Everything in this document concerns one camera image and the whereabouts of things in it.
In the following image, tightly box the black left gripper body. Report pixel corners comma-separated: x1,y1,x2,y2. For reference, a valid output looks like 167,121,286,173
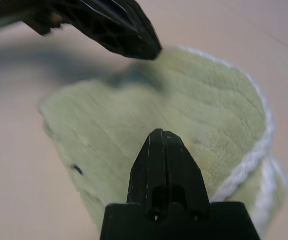
0,0,71,36

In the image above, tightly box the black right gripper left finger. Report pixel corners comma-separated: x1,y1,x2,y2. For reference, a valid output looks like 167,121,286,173
126,128,170,221

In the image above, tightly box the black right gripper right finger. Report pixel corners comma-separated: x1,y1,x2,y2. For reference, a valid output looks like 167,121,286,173
162,129,211,221

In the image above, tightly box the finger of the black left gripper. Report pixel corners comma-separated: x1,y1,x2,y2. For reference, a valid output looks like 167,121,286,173
58,0,163,61
112,0,164,50

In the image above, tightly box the green towel with swan print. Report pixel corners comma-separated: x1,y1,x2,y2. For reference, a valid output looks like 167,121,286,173
37,44,288,240

